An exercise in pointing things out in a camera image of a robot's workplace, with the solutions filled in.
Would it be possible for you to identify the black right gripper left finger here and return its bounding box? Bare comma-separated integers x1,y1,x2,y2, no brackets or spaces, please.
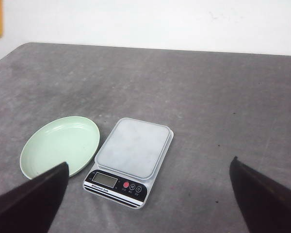
0,162,69,233

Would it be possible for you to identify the silver digital kitchen scale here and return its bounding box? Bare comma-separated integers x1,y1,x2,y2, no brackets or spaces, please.
82,117,174,209

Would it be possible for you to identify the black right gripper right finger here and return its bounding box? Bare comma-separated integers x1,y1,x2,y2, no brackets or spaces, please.
229,157,291,233

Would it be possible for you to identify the light green plate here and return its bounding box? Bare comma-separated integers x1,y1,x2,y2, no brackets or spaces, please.
19,116,100,179

